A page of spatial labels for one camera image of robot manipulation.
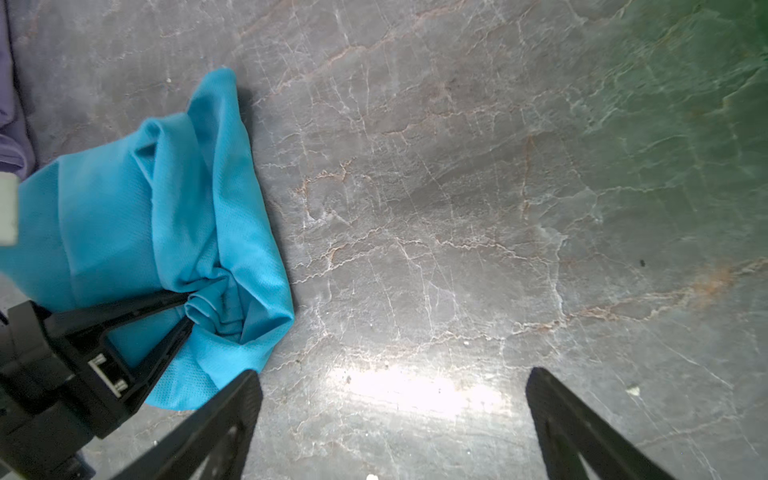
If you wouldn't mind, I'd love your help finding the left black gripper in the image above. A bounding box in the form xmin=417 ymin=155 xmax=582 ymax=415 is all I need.
xmin=1 ymin=291 xmax=193 ymax=479

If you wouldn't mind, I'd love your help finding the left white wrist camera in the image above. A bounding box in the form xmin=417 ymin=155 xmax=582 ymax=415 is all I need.
xmin=0 ymin=172 xmax=19 ymax=247

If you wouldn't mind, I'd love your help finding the teal blue t-shirt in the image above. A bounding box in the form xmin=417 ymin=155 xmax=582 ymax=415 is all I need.
xmin=1 ymin=69 xmax=295 ymax=410

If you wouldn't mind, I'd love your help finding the purple folded t-shirt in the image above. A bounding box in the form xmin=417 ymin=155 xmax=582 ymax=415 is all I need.
xmin=0 ymin=1 xmax=37 ymax=180

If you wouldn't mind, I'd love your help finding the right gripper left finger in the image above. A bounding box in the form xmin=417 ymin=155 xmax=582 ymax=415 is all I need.
xmin=116 ymin=370 xmax=263 ymax=479

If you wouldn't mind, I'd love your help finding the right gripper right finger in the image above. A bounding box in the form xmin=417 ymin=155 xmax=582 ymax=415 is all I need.
xmin=525 ymin=367 xmax=673 ymax=480

